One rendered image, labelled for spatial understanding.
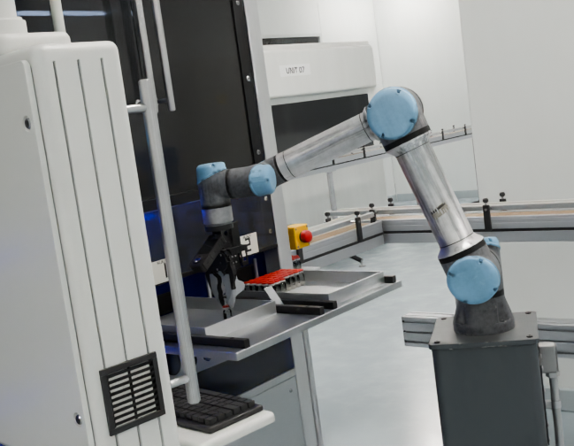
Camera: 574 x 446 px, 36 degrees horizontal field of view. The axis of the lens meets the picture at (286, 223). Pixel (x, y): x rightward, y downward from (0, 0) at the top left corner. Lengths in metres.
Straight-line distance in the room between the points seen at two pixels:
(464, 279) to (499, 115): 1.79
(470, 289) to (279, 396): 0.89
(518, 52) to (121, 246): 2.46
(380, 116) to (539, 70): 1.73
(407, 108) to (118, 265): 0.80
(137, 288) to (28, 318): 0.20
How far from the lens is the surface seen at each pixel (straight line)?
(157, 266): 2.32
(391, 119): 2.00
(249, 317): 2.19
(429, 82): 11.39
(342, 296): 2.30
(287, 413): 2.75
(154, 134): 1.58
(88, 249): 1.49
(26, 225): 1.55
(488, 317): 2.19
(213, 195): 2.16
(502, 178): 3.77
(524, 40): 3.68
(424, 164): 2.02
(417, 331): 3.43
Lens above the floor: 1.39
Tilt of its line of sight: 7 degrees down
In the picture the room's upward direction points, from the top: 8 degrees counter-clockwise
